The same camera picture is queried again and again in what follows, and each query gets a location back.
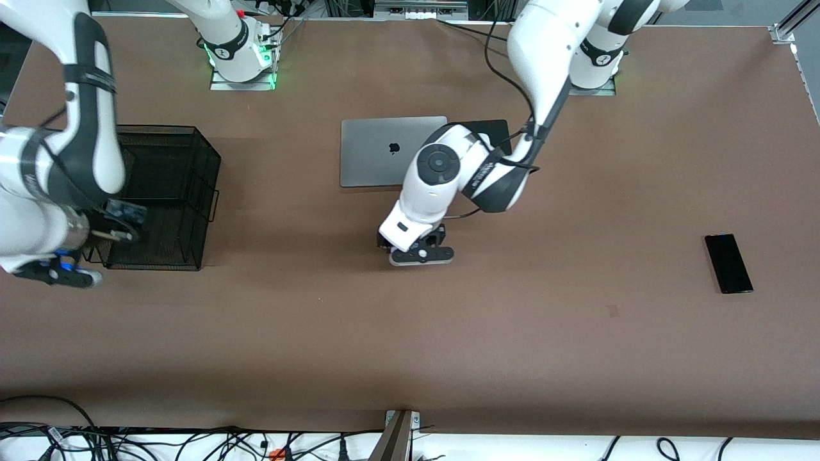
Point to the black slab smartphone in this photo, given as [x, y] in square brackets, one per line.
[729, 264]

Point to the metal equipment rack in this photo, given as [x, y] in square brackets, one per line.
[416, 8]

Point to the black mouse pad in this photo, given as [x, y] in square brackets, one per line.
[493, 128]

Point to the aluminium frame corner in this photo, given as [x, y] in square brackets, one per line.
[785, 31]

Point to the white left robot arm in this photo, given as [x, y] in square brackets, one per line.
[544, 38]

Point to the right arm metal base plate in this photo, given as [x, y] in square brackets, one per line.
[221, 85]

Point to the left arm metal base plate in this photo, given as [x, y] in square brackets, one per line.
[592, 91]

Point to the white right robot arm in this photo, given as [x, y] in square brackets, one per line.
[38, 218]

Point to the silver closed laptop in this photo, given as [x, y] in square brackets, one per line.
[365, 153]

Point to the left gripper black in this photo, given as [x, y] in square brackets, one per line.
[435, 236]

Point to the aluminium profile post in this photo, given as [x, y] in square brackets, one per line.
[394, 442]

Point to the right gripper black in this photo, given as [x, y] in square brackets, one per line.
[102, 223]

